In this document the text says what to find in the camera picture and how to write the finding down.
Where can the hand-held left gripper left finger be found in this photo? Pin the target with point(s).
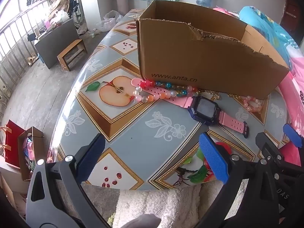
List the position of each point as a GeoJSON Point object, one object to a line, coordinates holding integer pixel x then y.
{"type": "Point", "coordinates": [91, 156]}

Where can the dark red door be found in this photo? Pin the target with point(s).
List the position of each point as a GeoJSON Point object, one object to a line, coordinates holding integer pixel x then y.
{"type": "Point", "coordinates": [291, 16]}

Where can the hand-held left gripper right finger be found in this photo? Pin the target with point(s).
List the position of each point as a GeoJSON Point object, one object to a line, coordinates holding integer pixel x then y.
{"type": "Point", "coordinates": [213, 156]}

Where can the wooden stool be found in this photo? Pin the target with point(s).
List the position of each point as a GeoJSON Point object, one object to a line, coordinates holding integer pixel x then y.
{"type": "Point", "coordinates": [71, 48]}

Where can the red paper bag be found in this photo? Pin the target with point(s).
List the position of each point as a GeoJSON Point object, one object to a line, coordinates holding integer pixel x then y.
{"type": "Point", "coordinates": [13, 144]}

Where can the dark grey cabinet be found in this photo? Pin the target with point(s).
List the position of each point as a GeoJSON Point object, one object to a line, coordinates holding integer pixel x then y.
{"type": "Point", "coordinates": [57, 45]}

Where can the brown cardboard box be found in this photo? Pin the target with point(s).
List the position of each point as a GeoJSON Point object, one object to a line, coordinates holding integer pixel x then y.
{"type": "Point", "coordinates": [201, 59]}

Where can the gold earrings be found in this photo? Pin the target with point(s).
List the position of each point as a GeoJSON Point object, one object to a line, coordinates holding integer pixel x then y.
{"type": "Point", "coordinates": [234, 95]}

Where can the white plastic bag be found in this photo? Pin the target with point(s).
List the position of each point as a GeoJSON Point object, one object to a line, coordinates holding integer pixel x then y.
{"type": "Point", "coordinates": [108, 22]}

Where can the wheelchair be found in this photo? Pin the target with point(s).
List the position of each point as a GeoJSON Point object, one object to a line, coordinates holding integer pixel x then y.
{"type": "Point", "coordinates": [76, 11]}

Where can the pile of clothes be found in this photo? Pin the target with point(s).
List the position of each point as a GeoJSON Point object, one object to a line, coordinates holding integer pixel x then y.
{"type": "Point", "coordinates": [60, 2]}

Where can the blue quilt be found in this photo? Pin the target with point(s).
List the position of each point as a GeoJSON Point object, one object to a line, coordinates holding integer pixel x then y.
{"type": "Point", "coordinates": [263, 21]}

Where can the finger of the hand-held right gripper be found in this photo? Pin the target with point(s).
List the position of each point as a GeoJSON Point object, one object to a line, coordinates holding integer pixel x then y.
{"type": "Point", "coordinates": [267, 144]}
{"type": "Point", "coordinates": [293, 135]}

